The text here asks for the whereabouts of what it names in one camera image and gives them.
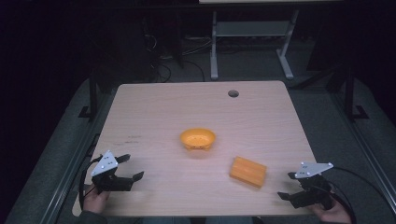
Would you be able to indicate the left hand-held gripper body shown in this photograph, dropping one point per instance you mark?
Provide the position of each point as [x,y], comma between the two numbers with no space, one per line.
[105,164]

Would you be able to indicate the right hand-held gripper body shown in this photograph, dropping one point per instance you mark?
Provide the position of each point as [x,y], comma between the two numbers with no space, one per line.
[313,169]

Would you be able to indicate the orange ridged soap bar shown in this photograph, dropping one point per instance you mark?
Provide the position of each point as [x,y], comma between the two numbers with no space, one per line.
[248,171]

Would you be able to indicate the orange oval soap dish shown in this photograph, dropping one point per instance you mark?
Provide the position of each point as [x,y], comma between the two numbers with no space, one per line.
[197,138]

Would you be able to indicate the person's left hand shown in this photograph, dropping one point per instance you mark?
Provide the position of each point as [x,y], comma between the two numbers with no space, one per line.
[94,202]

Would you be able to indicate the person's right hand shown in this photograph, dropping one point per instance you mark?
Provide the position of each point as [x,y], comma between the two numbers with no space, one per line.
[334,214]

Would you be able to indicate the black metal stand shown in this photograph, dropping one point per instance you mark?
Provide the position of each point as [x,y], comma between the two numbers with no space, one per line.
[92,96]
[350,93]

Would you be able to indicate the white metal stand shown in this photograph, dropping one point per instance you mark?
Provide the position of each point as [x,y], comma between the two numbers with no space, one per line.
[250,29]

